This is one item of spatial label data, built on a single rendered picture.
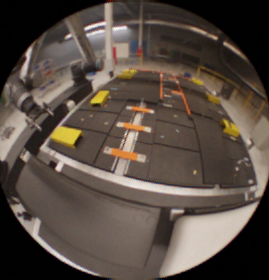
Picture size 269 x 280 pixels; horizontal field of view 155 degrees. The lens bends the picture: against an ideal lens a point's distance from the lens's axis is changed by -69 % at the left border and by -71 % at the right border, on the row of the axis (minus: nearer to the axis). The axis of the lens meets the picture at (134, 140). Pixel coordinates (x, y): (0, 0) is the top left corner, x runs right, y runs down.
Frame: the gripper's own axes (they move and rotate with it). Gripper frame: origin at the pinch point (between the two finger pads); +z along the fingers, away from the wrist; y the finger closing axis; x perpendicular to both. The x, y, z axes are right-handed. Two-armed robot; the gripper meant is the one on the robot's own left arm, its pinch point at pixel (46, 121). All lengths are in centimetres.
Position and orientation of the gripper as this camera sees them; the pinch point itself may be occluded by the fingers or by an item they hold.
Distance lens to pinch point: 51.9
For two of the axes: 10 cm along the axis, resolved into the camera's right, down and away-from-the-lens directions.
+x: -6.4, 3.5, 6.8
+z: 7.3, 5.5, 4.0
